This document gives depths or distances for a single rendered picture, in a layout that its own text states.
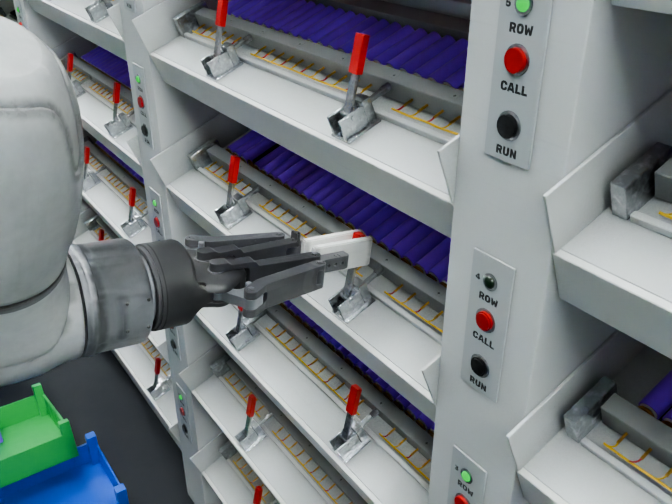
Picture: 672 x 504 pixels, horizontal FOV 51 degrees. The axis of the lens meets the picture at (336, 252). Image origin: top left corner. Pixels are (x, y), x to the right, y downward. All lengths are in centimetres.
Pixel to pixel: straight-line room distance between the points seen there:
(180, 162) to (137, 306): 55
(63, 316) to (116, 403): 132
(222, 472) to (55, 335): 90
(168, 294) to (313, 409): 39
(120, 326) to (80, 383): 137
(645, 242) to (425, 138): 22
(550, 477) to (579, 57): 32
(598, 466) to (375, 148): 32
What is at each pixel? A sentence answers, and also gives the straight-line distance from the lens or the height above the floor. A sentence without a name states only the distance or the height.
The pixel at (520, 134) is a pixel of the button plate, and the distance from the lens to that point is 48.
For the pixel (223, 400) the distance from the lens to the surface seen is 126.
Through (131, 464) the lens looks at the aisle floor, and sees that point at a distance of 169.
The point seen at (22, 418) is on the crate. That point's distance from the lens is 187.
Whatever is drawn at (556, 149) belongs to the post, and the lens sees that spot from 47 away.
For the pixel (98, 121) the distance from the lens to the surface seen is 141.
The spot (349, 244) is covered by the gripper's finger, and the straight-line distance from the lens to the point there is 70.
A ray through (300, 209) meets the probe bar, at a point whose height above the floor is 78.
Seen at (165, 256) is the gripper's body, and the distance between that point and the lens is 59.
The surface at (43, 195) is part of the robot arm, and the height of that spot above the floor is 99.
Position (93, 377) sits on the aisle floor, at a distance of 195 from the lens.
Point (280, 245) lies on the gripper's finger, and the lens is 68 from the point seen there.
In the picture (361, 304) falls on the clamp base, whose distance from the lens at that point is 75.
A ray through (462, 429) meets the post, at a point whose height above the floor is 73.
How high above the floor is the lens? 115
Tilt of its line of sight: 28 degrees down
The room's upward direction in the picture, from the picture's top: straight up
